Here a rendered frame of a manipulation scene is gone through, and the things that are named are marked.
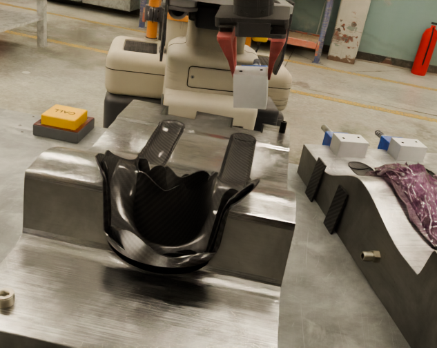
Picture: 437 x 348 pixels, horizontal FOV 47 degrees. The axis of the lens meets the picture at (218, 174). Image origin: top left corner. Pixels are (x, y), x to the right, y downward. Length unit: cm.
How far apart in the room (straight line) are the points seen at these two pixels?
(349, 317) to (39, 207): 35
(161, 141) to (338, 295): 32
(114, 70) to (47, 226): 98
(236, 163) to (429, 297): 30
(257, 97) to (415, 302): 37
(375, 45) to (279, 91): 470
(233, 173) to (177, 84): 57
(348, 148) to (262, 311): 44
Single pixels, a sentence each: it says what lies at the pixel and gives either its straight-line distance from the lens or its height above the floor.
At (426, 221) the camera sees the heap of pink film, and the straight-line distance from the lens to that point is 65.
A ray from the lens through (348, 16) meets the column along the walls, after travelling 583.
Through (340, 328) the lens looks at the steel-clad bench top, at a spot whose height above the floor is 80.
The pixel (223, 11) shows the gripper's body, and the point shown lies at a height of 106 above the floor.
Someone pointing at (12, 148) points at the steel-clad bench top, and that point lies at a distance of 88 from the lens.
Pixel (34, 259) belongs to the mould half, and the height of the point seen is 86.
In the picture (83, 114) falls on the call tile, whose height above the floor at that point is 83.
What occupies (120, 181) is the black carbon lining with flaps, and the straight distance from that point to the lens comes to 55.
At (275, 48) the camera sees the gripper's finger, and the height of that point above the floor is 102.
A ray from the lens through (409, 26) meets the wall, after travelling 617.
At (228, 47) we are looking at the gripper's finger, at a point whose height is 101.
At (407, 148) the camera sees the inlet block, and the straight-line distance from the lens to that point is 91.
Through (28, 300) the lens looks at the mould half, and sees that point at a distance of 47.
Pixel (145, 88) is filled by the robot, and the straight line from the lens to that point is 147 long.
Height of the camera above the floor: 117
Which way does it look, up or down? 26 degrees down
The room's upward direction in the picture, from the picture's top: 9 degrees clockwise
